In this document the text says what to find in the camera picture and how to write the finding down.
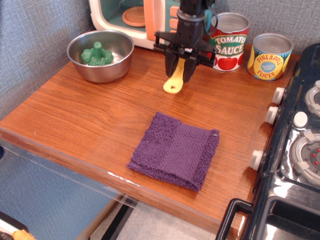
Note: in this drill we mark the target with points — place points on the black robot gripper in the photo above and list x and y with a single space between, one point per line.
186 43

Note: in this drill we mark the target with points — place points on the yellow toy dish brush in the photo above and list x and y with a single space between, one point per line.
175 83

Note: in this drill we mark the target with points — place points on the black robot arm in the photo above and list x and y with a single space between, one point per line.
197 7

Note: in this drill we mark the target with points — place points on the tomato sauce can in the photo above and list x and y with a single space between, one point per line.
229 36

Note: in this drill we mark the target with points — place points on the teal toy microwave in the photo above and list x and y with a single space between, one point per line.
159 16

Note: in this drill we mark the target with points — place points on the silver metal bowl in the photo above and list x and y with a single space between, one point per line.
119 43

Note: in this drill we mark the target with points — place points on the orange microwave turntable plate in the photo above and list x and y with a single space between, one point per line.
134 16

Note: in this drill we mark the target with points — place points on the green toy broccoli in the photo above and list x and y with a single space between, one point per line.
97 56

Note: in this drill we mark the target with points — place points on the pineapple slices can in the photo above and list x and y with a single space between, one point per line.
269 56

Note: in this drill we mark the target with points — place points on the purple folded cloth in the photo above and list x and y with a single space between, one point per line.
175 153

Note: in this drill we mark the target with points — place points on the black toy stove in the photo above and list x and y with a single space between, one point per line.
286 202

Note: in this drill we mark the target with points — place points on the orange furry object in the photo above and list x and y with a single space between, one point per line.
16 235

